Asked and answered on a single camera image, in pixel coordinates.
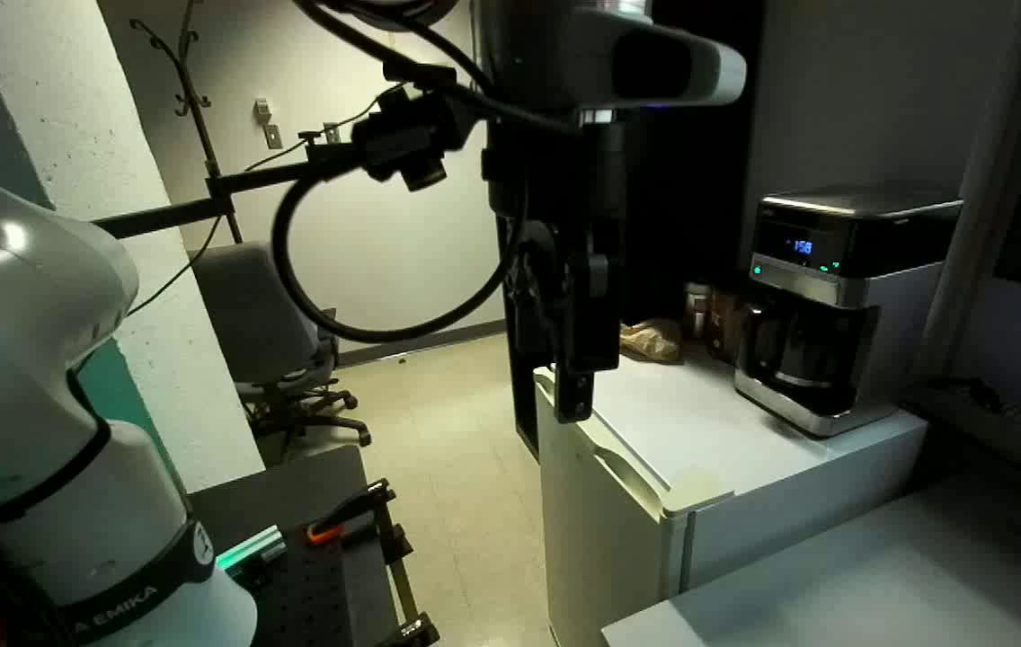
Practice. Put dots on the brown crumpled bag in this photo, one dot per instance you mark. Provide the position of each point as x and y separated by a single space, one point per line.
651 337

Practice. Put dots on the black boom rod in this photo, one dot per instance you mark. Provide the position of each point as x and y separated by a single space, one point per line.
200 204

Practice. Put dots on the black silver coffee machine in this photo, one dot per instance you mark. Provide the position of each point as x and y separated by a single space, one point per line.
864 298

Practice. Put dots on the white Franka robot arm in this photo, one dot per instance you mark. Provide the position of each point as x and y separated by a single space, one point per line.
45 479

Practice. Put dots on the black cylindrical device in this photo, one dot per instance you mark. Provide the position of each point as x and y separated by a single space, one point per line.
792 345

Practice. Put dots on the black coat rack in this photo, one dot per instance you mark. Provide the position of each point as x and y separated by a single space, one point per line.
203 121

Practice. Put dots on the dark glass jar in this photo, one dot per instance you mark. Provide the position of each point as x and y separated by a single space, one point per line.
714 316

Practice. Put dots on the wall switch plate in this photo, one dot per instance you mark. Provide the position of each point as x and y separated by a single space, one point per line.
266 124

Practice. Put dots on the grey window curtain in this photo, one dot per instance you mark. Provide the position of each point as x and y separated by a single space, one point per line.
988 154

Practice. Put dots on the grey office chair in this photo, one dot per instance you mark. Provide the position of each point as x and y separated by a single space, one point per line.
251 316

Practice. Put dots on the black bar clamp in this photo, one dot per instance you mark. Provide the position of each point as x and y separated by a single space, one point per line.
402 588

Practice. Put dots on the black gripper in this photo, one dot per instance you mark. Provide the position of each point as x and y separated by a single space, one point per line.
559 180

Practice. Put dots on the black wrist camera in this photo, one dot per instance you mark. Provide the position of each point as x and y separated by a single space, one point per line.
411 138

